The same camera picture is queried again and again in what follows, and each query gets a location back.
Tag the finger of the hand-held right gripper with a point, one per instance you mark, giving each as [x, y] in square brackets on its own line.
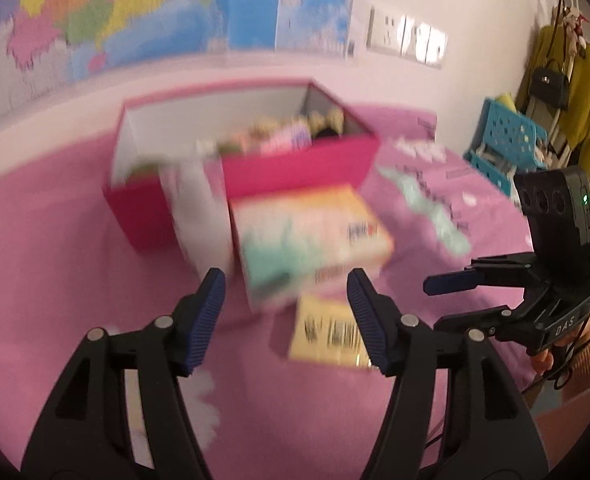
[450, 284]
[475, 320]

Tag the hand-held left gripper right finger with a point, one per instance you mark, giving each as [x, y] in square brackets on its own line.
[370, 320]

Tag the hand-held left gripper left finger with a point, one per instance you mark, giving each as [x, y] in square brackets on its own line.
[207, 310]

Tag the yellow pocket tissue packet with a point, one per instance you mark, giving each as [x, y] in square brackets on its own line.
[325, 330]

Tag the pastel soft tissue pack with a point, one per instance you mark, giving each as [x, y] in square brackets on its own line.
[295, 240]

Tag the pink cardboard box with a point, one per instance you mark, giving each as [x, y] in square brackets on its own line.
[295, 170]

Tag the floral pocket tissue packet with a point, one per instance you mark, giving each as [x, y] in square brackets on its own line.
[285, 140]

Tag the beige teddy bear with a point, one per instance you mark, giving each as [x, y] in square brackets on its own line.
[325, 119]

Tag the person's right hand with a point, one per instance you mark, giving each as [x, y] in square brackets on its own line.
[542, 360]

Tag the white pump lotion bottle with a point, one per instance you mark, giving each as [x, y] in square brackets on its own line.
[200, 230]

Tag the blue perforated plastic basket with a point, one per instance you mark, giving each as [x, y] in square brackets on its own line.
[505, 135]

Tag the pale yellow item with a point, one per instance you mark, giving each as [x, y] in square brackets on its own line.
[506, 103]

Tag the pink floral tablecloth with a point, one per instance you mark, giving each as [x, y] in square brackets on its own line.
[75, 260]

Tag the yellow coat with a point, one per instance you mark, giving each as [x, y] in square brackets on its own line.
[587, 90]

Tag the black handbag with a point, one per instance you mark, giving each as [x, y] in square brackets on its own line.
[547, 85]

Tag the small hanging plush toy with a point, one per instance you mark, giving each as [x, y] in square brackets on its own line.
[572, 25]

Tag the colourful wall map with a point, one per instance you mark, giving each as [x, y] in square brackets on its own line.
[125, 10]

